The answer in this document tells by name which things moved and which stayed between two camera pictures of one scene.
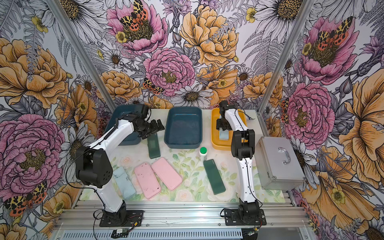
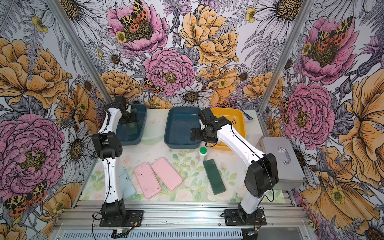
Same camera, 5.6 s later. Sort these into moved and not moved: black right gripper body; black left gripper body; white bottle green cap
Moved: black left gripper body; black right gripper body
Not moved: white bottle green cap
